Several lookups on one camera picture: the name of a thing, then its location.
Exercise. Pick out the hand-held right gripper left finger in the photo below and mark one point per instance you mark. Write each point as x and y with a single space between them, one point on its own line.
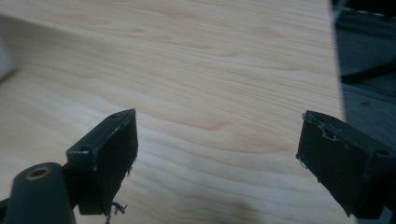
106 158

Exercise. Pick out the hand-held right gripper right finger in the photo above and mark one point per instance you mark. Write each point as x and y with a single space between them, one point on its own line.
342 168

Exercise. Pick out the black metal stand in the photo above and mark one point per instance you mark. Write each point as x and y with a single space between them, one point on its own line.
367 74

